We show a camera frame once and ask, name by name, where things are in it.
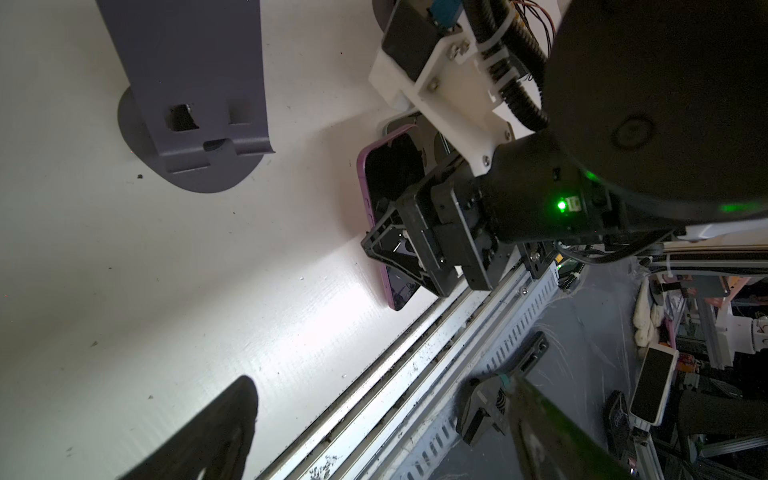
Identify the purple phone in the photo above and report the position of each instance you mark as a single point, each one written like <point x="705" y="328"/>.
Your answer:
<point x="385" y="169"/>

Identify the black adjustable wrench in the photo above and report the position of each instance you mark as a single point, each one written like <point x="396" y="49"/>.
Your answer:
<point x="485" y="407"/>

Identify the white phone beyond rail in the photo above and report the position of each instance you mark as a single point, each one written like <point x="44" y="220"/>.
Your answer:
<point x="652" y="390"/>

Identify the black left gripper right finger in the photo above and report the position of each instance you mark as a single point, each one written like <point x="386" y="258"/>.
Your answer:
<point x="549" y="445"/>

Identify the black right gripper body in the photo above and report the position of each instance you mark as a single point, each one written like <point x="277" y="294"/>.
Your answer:
<point x="451" y="233"/>

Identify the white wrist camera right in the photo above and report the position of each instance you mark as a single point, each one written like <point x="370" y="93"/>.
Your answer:
<point x="437" y="71"/>

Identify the black phone stand front left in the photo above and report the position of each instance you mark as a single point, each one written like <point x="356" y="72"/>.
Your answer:
<point x="195" y="109"/>

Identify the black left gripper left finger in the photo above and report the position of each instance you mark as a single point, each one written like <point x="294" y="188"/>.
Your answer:
<point x="214" y="444"/>

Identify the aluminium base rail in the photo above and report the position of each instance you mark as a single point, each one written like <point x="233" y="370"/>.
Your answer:
<point x="397" y="420"/>

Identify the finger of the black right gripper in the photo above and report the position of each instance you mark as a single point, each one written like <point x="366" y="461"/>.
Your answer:
<point x="388" y="243"/>

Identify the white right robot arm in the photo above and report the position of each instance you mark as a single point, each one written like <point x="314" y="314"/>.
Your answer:
<point x="639" y="122"/>

